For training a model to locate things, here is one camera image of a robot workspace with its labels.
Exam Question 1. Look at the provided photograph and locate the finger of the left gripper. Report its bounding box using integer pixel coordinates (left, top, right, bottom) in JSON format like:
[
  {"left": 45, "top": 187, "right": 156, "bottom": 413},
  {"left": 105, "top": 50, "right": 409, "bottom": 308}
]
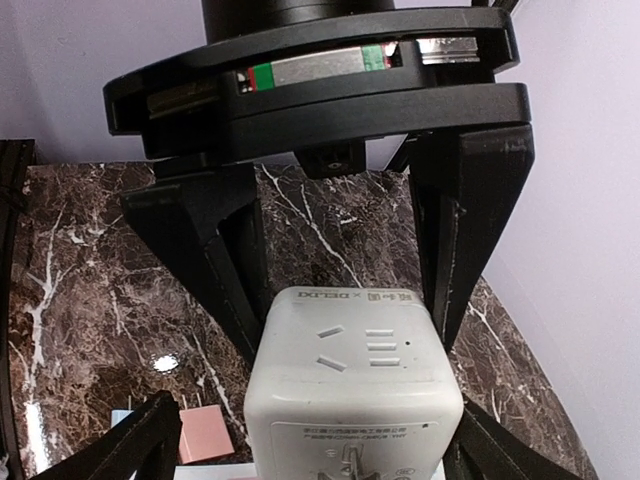
[
  {"left": 409, "top": 124, "right": 534, "bottom": 349},
  {"left": 121, "top": 164, "right": 270, "bottom": 364}
]

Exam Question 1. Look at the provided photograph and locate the white cube socket adapter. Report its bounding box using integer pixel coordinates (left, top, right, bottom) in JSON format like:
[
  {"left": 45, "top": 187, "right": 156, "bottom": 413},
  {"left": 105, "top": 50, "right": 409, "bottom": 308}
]
[{"left": 244, "top": 286, "right": 464, "bottom": 479}]

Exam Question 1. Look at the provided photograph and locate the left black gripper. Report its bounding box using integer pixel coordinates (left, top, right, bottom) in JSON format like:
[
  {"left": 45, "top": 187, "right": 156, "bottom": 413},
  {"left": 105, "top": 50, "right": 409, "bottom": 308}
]
[{"left": 103, "top": 1, "right": 531, "bottom": 175}]

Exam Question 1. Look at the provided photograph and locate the white multicolour power strip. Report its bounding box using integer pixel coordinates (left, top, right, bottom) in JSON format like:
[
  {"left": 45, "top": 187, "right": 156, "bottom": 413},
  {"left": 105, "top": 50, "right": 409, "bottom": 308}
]
[{"left": 174, "top": 463, "right": 258, "bottom": 480}]

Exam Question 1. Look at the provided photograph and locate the light blue cube charger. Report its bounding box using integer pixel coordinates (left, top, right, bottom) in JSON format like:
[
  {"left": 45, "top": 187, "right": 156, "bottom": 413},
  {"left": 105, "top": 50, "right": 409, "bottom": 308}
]
[{"left": 110, "top": 409, "right": 132, "bottom": 428}]

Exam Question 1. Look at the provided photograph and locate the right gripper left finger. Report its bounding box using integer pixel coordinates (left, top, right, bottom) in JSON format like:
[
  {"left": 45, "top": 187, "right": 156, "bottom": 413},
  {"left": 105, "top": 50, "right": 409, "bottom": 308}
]
[{"left": 36, "top": 391, "right": 181, "bottom": 480}]

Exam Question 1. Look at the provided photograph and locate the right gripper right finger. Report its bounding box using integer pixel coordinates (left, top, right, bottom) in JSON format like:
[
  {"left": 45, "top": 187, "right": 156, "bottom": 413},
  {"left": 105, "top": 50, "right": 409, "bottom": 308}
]
[{"left": 447, "top": 399, "right": 545, "bottom": 479}]

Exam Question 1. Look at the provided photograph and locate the pink cube charger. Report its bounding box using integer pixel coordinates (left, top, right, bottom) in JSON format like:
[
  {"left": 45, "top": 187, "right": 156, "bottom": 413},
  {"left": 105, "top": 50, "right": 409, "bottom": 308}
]
[{"left": 179, "top": 405, "right": 235, "bottom": 465}]

